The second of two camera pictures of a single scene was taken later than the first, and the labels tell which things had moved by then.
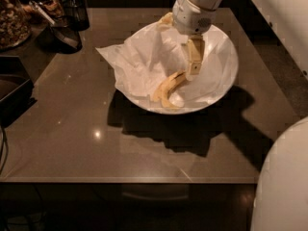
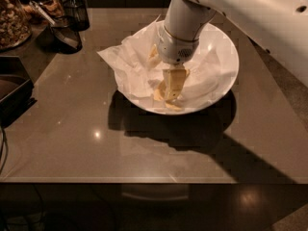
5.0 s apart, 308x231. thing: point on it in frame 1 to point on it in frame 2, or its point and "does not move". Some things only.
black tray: (16, 89) does not move
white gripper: (192, 17) to (175, 50)
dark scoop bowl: (64, 39) does not move
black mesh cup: (76, 14) does not move
